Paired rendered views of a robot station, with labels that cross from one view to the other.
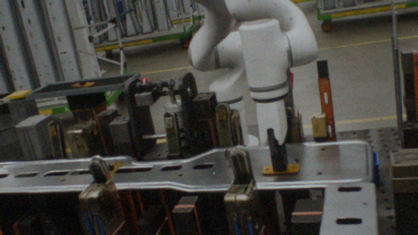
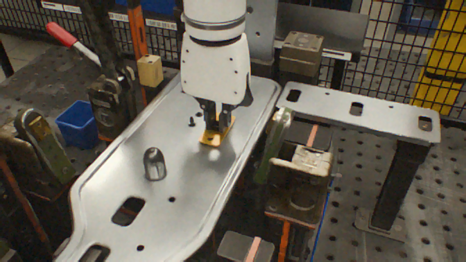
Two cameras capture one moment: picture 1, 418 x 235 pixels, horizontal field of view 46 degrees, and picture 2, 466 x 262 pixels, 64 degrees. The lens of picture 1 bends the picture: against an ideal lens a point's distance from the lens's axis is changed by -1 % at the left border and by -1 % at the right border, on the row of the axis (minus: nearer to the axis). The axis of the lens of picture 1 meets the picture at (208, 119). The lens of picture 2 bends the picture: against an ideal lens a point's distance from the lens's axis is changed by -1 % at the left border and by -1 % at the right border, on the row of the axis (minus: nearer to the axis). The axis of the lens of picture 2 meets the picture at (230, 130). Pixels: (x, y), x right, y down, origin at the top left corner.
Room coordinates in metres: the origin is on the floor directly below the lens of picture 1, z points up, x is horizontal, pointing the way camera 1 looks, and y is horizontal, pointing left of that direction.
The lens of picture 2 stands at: (0.99, 0.36, 1.42)
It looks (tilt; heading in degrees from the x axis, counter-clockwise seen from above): 40 degrees down; 272
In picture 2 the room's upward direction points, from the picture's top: straight up
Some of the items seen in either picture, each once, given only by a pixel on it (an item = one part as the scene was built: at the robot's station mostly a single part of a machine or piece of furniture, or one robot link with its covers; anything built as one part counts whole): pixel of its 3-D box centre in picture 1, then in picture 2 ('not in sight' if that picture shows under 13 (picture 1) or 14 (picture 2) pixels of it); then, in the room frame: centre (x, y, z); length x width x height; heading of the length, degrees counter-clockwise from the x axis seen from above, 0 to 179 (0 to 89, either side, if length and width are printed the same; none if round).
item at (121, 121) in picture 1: (138, 174); not in sight; (1.43, 0.25, 0.89); 0.13 x 0.11 x 0.38; 161
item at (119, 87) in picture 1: (83, 86); not in sight; (1.62, 0.39, 1.16); 0.37 x 0.14 x 0.02; 71
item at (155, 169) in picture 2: (231, 158); (154, 164); (1.12, -0.04, 1.02); 0.03 x 0.03 x 0.07
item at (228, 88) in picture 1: (231, 66); not in sight; (1.72, -0.11, 1.10); 0.19 x 0.12 x 0.24; 94
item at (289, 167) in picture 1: (280, 167); (217, 126); (1.03, -0.14, 1.01); 0.08 x 0.04 x 0.01; 71
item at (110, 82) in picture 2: not in sight; (110, 85); (1.21, -0.18, 1.06); 0.03 x 0.01 x 0.03; 161
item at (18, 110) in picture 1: (38, 155); not in sight; (1.71, 0.64, 0.92); 0.08 x 0.08 x 0.44; 71
